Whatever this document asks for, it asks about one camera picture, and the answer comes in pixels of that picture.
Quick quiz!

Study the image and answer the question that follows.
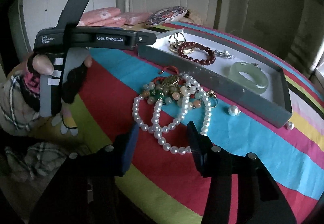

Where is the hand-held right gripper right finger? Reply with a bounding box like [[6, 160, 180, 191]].
[[187, 121, 297, 224]]

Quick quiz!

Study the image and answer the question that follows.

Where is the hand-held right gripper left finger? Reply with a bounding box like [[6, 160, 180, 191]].
[[29, 121, 140, 224]]

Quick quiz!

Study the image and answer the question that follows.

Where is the white pearl necklace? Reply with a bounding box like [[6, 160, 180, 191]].
[[132, 74, 213, 155]]

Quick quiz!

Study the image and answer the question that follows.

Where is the white pearl pendant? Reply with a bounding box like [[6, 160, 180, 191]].
[[228, 106, 242, 117]]

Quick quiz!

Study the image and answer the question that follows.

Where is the dark red bead bracelet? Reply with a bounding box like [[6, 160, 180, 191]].
[[178, 41, 216, 65]]

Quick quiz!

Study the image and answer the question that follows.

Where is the grey shallow cardboard box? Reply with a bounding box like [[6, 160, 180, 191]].
[[138, 28, 293, 129]]

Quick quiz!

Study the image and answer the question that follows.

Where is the silver floral brooch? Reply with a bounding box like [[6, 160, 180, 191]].
[[214, 48, 236, 60]]

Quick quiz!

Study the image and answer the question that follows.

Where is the pale green jade bangle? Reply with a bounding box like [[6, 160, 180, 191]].
[[229, 61, 269, 94]]

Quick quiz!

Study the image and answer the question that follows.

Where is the person's left forearm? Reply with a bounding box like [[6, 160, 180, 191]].
[[0, 72, 42, 136]]

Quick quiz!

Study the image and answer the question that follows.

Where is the person's left hand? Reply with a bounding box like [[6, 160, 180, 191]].
[[25, 52, 93, 106]]

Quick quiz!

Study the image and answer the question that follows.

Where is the pink floral quilt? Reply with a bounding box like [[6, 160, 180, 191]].
[[77, 7, 153, 27]]

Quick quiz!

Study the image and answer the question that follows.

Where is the patterned round pillow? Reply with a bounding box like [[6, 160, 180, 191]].
[[145, 6, 188, 26]]

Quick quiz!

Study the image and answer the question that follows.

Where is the striped colourful bedsheet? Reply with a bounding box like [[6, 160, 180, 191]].
[[30, 21, 324, 224]]

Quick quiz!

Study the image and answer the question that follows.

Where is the peach floral blanket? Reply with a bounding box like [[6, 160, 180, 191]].
[[187, 9, 204, 25]]

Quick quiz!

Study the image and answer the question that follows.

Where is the yellow floral cloth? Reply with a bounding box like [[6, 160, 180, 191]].
[[33, 104, 112, 145]]

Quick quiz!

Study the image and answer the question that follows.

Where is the grey plaid cloth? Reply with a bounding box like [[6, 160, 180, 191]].
[[4, 141, 85, 182]]

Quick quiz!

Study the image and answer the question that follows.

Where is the red cord with gold charm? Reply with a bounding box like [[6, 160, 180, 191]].
[[152, 66, 181, 88]]

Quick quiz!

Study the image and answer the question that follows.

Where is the gold ring with gem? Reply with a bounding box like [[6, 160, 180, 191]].
[[206, 90, 218, 108]]

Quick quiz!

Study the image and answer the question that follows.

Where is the multicolour stone bead bracelet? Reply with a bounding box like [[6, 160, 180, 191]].
[[142, 82, 203, 111]]

